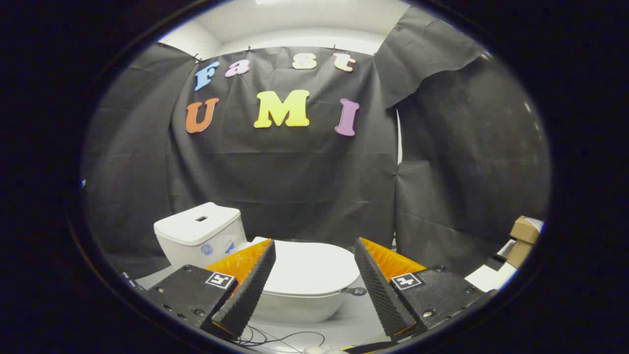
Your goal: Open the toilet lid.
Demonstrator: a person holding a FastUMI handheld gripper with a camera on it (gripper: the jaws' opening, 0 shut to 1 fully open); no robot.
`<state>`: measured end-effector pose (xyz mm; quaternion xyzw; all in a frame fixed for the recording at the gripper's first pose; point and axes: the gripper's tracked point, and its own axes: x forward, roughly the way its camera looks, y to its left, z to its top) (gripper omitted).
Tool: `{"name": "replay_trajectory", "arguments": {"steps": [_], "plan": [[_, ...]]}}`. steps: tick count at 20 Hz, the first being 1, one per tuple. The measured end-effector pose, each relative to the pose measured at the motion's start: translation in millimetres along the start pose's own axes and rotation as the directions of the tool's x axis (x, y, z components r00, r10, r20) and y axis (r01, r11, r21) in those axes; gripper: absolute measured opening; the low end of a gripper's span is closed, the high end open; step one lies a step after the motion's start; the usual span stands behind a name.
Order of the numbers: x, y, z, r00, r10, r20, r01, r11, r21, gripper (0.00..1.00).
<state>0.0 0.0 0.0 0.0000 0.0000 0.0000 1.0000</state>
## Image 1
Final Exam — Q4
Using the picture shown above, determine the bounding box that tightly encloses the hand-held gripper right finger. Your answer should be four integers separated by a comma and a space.
354, 237, 498, 341

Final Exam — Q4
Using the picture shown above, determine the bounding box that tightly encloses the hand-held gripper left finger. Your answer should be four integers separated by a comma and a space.
139, 239, 277, 341

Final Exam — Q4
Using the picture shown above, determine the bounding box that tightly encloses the white toilet lid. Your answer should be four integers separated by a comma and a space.
251, 237, 368, 297

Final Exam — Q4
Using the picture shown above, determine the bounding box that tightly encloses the white toilet bowl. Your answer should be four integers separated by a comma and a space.
252, 287, 352, 325

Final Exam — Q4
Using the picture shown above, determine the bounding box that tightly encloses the white toilet tank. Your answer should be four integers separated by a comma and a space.
153, 202, 248, 270

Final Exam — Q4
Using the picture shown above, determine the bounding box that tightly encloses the white flat board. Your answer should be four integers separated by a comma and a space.
464, 239, 517, 293

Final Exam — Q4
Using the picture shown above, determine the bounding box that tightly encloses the black backdrop cloth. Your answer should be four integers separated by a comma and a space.
81, 7, 551, 281

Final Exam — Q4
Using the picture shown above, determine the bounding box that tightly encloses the brown cardboard box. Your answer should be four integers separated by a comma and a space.
506, 215, 544, 269

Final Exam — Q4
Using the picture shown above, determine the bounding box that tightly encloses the thin black cable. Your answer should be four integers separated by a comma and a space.
230, 324, 326, 353

